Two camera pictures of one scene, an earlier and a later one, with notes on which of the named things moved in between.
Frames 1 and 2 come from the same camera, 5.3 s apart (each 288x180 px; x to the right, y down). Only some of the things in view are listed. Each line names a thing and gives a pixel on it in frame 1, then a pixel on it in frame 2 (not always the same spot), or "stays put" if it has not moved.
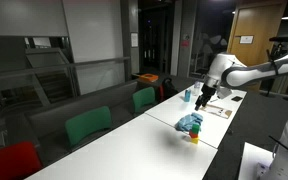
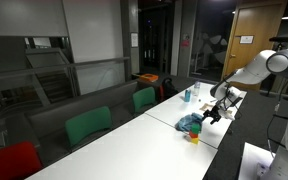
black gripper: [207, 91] -> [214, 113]
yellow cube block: [195, 140] stays put
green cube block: [195, 128] stays put
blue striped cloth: [186, 122] stays put
